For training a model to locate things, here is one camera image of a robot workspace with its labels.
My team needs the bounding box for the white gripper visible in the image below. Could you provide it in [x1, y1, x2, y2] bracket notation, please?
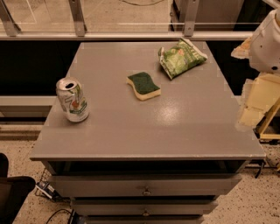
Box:
[231, 9, 280, 128]

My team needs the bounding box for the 7up soda can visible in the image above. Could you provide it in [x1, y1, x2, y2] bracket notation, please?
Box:
[56, 77, 89, 123]

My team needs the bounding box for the green chip bag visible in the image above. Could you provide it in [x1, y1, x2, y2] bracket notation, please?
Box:
[157, 38, 207, 80]

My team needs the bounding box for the green and yellow sponge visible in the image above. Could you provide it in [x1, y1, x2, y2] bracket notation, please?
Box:
[126, 72, 161, 101]

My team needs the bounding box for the top grey drawer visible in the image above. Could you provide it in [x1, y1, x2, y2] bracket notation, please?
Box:
[49, 174, 242, 198]

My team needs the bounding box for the grey drawer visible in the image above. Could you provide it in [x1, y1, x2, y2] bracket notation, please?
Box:
[72, 199, 218, 216]
[49, 174, 242, 198]

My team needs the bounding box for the grey drawer cabinet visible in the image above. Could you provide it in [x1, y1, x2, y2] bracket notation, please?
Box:
[31, 42, 265, 224]

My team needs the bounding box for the middle grey drawer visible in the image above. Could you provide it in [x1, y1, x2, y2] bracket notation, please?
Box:
[72, 199, 218, 216]

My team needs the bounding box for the power strip on floor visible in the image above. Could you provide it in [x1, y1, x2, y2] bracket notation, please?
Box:
[36, 181, 56, 200]

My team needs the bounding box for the metal window railing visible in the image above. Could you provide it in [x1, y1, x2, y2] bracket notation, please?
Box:
[0, 0, 279, 41]

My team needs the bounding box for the black chair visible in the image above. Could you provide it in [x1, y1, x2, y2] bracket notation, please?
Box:
[0, 153, 36, 224]

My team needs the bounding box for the yellow wooden frame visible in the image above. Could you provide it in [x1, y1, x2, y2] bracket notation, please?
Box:
[257, 98, 280, 141]

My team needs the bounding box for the black floor cable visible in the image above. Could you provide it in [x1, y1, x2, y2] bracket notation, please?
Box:
[45, 207, 77, 224]

